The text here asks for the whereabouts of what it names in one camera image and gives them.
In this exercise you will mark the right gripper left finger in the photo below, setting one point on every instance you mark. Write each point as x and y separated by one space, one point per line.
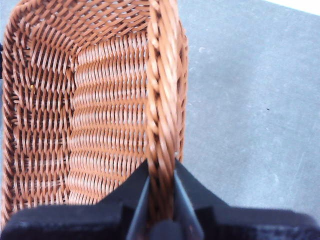
87 222

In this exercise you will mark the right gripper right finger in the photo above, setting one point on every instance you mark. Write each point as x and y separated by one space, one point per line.
237 225

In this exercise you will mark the brown wicker basket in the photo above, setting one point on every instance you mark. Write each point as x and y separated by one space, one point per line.
100 100

